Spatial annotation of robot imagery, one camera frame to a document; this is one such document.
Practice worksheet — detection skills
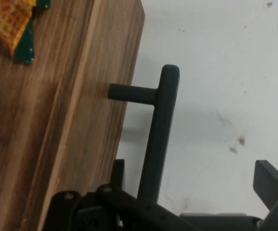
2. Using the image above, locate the wooden drawer with black handle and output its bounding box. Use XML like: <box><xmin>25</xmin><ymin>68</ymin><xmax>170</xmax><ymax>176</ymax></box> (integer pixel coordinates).
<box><xmin>57</xmin><ymin>4</ymin><xmax>180</xmax><ymax>203</ymax></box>

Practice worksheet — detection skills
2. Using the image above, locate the brown wooden drawer cabinet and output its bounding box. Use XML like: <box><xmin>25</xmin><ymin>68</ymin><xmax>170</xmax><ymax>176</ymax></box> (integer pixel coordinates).
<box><xmin>0</xmin><ymin>0</ymin><xmax>146</xmax><ymax>231</ymax></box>

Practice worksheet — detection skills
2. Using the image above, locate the yellow green snack bag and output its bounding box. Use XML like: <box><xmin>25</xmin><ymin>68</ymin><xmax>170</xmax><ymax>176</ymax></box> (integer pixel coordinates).
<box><xmin>0</xmin><ymin>0</ymin><xmax>52</xmax><ymax>64</ymax></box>

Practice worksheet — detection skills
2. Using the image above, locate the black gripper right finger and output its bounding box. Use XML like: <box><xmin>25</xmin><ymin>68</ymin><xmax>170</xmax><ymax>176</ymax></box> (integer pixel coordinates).
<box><xmin>253</xmin><ymin>159</ymin><xmax>278</xmax><ymax>231</ymax></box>

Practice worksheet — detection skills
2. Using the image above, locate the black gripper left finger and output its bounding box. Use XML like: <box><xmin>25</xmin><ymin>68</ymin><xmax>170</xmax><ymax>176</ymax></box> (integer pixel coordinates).
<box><xmin>42</xmin><ymin>158</ymin><xmax>202</xmax><ymax>231</ymax></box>

